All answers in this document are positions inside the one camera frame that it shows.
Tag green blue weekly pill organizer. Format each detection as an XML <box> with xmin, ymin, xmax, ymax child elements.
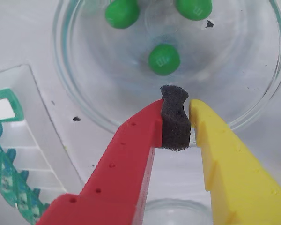
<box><xmin>0</xmin><ymin>64</ymin><xmax>84</xmax><ymax>225</ymax></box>

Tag green round pill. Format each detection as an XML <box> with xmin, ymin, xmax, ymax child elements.
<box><xmin>175</xmin><ymin>0</ymin><xmax>213</xmax><ymax>21</ymax></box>
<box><xmin>104</xmin><ymin>0</ymin><xmax>141</xmax><ymax>30</ymax></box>
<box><xmin>148</xmin><ymin>44</ymin><xmax>180</xmax><ymax>76</ymax></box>

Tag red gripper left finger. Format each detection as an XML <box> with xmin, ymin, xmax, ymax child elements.
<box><xmin>36</xmin><ymin>84</ymin><xmax>192</xmax><ymax>225</ymax></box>

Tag pale grey tablecloth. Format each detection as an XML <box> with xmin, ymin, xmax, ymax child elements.
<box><xmin>0</xmin><ymin>0</ymin><xmax>281</xmax><ymax>225</ymax></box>

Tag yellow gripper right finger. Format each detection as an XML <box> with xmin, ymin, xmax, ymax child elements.
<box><xmin>188</xmin><ymin>98</ymin><xmax>281</xmax><ymax>225</ymax></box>

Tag clear glass bowl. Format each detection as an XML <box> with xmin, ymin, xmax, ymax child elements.
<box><xmin>52</xmin><ymin>0</ymin><xmax>281</xmax><ymax>132</ymax></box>
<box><xmin>145</xmin><ymin>198</ymin><xmax>213</xmax><ymax>225</ymax></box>

